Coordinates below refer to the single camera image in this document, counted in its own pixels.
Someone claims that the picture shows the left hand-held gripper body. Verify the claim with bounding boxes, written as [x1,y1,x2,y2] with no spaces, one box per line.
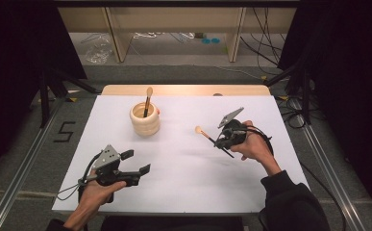
[91,144,142,188]

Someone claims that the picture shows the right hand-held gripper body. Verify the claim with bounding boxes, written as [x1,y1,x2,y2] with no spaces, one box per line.
[217,106,248,148]

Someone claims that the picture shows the black-handled makeup brush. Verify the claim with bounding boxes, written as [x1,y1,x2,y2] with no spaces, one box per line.
[142,86,155,118]
[194,125,236,159]

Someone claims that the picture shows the beige ribbed brush holder cup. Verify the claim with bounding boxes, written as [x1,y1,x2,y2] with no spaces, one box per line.
[129,101,161,138]

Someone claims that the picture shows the person's right hand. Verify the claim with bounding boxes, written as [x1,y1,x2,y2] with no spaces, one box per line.
[229,119,279,168]

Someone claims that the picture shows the person's left hand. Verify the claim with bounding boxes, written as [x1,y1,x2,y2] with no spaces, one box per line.
[77,168,128,218]

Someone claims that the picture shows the white table mat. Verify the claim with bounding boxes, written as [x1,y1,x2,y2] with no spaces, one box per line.
[51,94,311,216]

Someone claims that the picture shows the light wooden table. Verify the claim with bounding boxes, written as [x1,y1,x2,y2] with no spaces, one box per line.
[101,84,272,97]

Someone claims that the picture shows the black tripod stand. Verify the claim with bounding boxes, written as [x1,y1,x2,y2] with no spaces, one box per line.
[38,67,100,129]
[262,60,313,126]

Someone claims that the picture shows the clear plastic bag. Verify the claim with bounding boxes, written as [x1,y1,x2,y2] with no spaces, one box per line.
[84,34,114,65]

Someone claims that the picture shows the black curtain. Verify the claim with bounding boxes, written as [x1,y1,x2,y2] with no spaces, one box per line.
[277,0,372,224]
[0,0,87,184]

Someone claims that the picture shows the light wooden shelf unit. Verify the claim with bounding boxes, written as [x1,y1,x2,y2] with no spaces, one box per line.
[56,6,298,64]

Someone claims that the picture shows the left hand-held gripper cable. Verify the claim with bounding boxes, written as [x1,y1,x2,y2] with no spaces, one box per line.
[56,152,102,202]

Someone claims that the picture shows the hand-held gripper cable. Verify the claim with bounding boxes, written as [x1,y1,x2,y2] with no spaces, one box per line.
[237,124,275,156]
[56,152,102,202]

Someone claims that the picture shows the right hand-held gripper cable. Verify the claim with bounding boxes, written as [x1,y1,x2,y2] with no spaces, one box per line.
[237,124,275,156]

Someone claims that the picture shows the thin white floor cable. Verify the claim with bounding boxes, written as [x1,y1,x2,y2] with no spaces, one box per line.
[214,64,265,81]

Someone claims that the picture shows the coiled black floor cables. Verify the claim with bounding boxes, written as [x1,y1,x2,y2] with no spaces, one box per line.
[275,95,307,130]

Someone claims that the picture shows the aluminium floor rail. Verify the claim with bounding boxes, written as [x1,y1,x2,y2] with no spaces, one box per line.
[287,95,369,231]
[0,95,66,231]

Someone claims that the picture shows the bundle of black hanging cables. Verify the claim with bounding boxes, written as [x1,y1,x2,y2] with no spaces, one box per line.
[239,7,287,77]

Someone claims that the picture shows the long black floor cable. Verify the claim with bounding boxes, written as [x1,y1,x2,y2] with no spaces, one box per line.
[298,161,347,231]

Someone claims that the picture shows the white cord on shelf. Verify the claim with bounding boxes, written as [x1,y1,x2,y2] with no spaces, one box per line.
[133,31,164,40]

